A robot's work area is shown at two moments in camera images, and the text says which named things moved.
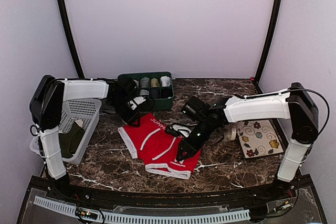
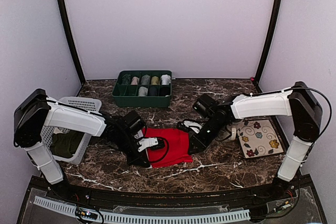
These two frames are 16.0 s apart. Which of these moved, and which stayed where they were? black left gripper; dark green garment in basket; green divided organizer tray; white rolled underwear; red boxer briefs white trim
Moved: black left gripper; red boxer briefs white trim
Stayed: green divided organizer tray; white rolled underwear; dark green garment in basket
